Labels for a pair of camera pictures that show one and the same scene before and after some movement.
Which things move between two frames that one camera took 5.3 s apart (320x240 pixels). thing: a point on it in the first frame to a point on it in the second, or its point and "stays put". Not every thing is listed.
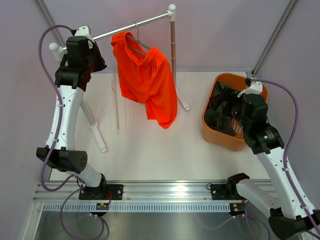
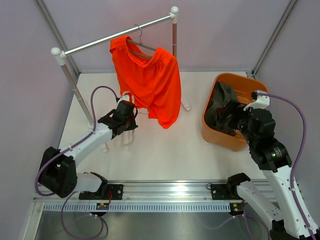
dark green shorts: x=219 y=114 stays put
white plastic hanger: x=114 y=89 to x=128 y=136
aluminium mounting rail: x=142 y=192 stays put
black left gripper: x=100 y=65 to x=133 y=126
